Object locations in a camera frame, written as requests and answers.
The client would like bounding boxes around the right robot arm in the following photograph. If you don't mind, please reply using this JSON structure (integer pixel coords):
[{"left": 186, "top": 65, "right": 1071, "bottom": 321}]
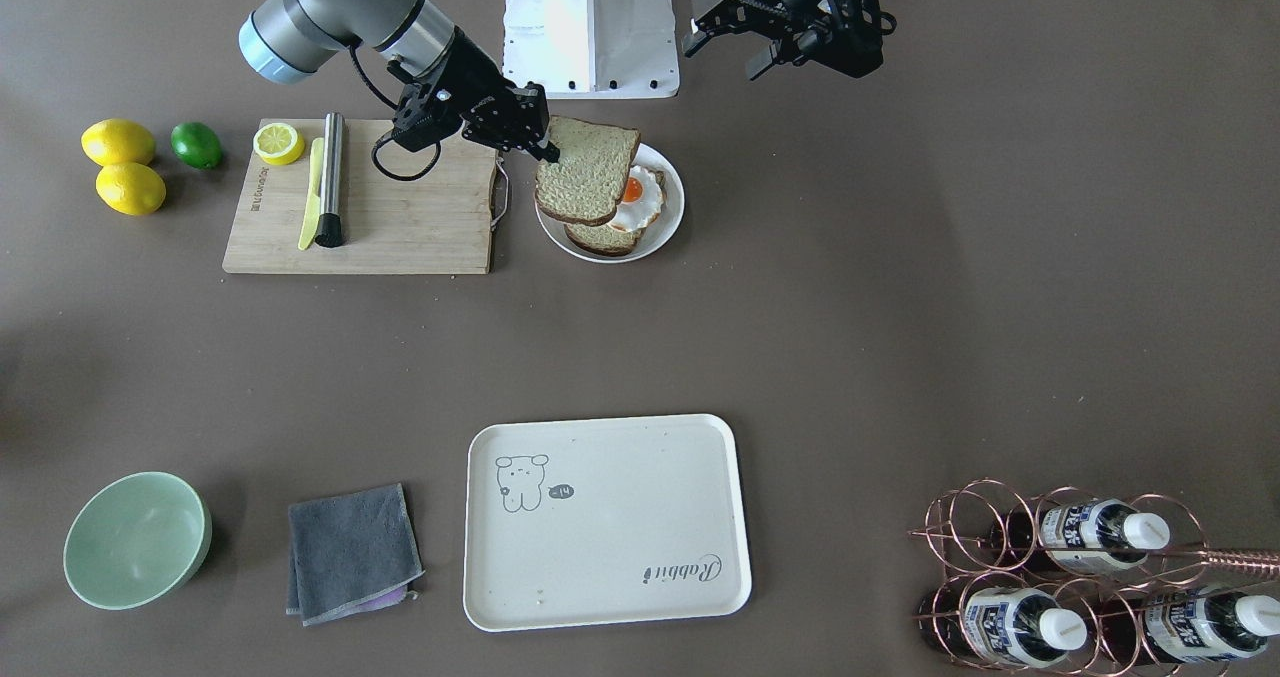
[{"left": 238, "top": 0, "right": 561, "bottom": 163}]

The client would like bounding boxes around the yellow plastic knife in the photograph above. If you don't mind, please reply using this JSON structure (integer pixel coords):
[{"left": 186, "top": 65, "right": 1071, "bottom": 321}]
[{"left": 297, "top": 136, "right": 325, "bottom": 250}]

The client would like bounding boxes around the yellow lemon lower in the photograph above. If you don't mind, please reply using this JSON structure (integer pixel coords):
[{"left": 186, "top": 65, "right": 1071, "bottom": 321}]
[{"left": 95, "top": 163, "right": 166, "bottom": 216}]

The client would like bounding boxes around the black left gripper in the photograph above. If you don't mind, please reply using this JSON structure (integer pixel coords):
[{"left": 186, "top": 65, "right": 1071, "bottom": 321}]
[{"left": 682, "top": 0, "right": 897, "bottom": 81}]

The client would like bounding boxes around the green bowl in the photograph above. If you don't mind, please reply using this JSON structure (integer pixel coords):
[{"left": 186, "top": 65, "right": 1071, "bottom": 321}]
[{"left": 63, "top": 471, "right": 212, "bottom": 610}]

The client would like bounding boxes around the grey folded cloth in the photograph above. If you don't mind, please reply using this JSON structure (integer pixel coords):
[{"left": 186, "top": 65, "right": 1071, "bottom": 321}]
[{"left": 285, "top": 484, "right": 425, "bottom": 626}]

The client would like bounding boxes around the bamboo cutting board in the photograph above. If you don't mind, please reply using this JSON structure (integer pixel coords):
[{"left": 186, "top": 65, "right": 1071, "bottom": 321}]
[{"left": 223, "top": 118, "right": 502, "bottom": 275}]

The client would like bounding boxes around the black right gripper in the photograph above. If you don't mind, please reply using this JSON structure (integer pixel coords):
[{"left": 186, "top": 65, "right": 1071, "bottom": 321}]
[{"left": 390, "top": 27, "right": 561, "bottom": 163}]

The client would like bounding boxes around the fried egg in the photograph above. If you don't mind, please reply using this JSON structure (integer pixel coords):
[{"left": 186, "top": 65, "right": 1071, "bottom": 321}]
[{"left": 605, "top": 165, "right": 666, "bottom": 232}]

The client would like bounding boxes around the dark drink bottle middle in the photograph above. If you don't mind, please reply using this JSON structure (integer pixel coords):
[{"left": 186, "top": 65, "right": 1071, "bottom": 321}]
[{"left": 915, "top": 587, "right": 1089, "bottom": 669}]

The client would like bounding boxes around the dark drink bottle back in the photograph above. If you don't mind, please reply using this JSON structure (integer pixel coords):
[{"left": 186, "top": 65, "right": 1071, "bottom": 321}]
[{"left": 980, "top": 498, "right": 1172, "bottom": 580}]

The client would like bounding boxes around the yellow lemon upper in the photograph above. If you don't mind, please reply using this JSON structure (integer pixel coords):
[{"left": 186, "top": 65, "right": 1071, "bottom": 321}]
[{"left": 79, "top": 118, "right": 156, "bottom": 166}]

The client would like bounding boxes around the green lime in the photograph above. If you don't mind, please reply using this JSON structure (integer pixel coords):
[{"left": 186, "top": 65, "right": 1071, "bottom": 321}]
[{"left": 170, "top": 122, "right": 224, "bottom": 170}]

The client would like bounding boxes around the copper wire bottle rack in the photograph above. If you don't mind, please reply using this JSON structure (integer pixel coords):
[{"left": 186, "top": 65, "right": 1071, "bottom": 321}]
[{"left": 913, "top": 479, "right": 1277, "bottom": 676}]

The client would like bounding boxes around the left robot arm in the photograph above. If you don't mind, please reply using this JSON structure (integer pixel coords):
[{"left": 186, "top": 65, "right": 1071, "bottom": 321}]
[{"left": 680, "top": 0, "right": 897, "bottom": 81}]

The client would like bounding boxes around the yellow lemon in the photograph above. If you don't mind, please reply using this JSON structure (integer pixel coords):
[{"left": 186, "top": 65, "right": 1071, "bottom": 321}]
[
  {"left": 79, "top": 118, "right": 156, "bottom": 166},
  {"left": 95, "top": 163, "right": 166, "bottom": 216}
]

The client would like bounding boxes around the dark drink bottle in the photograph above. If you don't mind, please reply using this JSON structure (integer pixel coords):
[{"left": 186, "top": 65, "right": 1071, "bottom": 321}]
[
  {"left": 915, "top": 587, "right": 1089, "bottom": 669},
  {"left": 1097, "top": 585, "right": 1279, "bottom": 665},
  {"left": 980, "top": 498, "right": 1172, "bottom": 580}
]

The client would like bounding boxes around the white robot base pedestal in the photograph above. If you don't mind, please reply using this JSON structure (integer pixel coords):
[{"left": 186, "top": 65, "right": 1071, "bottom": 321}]
[{"left": 500, "top": 0, "right": 681, "bottom": 100}]

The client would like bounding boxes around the white round plate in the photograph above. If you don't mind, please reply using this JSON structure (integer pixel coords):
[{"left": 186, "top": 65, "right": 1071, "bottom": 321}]
[{"left": 535, "top": 141, "right": 686, "bottom": 264}]

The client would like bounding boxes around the cream rectangular tray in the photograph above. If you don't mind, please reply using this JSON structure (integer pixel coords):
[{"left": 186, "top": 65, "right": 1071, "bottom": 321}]
[{"left": 462, "top": 413, "right": 753, "bottom": 633}]

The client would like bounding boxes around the dark drink bottle front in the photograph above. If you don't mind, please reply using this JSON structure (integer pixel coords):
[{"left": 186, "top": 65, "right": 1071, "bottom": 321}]
[{"left": 1097, "top": 585, "right": 1279, "bottom": 665}]

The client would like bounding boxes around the half lemon slice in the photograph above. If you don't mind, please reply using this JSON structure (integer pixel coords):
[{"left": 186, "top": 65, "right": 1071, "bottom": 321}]
[{"left": 252, "top": 122, "right": 306, "bottom": 166}]

